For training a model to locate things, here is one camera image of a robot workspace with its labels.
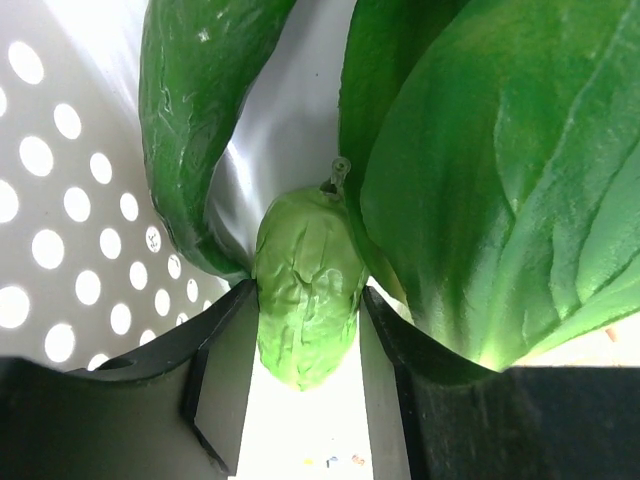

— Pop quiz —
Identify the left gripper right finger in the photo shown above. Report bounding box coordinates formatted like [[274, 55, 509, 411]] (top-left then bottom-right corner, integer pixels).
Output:
[[360, 287, 639, 479]]

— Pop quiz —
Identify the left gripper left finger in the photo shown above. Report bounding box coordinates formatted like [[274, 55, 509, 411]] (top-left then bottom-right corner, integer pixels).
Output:
[[1, 280, 256, 479]]

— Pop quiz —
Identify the white perforated plastic basket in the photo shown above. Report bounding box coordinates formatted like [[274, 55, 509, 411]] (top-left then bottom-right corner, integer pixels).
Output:
[[0, 0, 416, 480]]

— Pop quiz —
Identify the light green lettuce toy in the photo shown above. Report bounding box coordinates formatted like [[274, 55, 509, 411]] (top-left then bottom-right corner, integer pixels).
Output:
[[252, 157, 369, 392]]

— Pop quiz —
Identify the green bok choy toy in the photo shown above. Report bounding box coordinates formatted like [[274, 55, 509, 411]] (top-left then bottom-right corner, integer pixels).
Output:
[[138, 1, 639, 370]]

